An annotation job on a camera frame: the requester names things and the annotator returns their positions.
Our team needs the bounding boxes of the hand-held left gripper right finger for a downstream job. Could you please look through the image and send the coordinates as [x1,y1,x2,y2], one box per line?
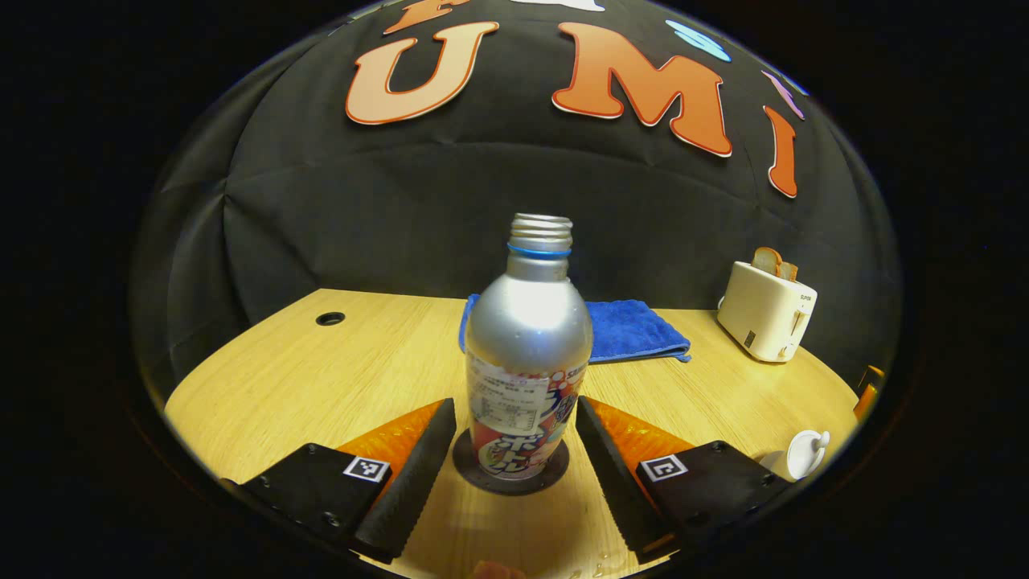
[575,396,793,564]

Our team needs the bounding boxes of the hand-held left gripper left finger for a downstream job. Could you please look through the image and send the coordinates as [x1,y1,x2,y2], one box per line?
[221,397,457,565]

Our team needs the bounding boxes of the dark round coaster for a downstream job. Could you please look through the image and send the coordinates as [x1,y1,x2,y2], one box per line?
[452,429,570,495]

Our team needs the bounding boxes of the silver water bottle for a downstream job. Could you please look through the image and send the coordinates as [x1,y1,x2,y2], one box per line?
[465,213,594,482]

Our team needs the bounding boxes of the cream toaster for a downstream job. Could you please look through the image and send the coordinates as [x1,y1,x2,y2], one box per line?
[717,261,818,363]

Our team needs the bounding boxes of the blue folded cloth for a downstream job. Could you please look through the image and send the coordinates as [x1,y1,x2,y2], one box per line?
[458,294,692,364]

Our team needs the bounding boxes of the black backdrop cloth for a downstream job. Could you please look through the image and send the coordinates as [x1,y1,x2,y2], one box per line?
[133,0,901,387]

